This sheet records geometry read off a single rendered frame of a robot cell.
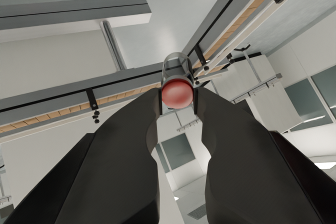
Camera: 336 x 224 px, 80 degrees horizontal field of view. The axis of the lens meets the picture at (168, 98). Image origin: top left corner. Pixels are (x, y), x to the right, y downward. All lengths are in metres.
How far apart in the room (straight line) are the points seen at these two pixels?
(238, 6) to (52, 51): 1.32
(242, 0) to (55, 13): 0.78
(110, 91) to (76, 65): 0.77
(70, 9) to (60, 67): 0.60
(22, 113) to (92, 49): 0.92
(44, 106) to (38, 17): 0.41
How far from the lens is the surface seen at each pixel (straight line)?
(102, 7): 1.11
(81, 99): 0.85
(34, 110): 0.86
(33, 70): 1.62
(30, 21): 1.06
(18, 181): 1.47
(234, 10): 0.69
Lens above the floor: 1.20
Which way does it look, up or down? 12 degrees down
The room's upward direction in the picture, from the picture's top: 157 degrees clockwise
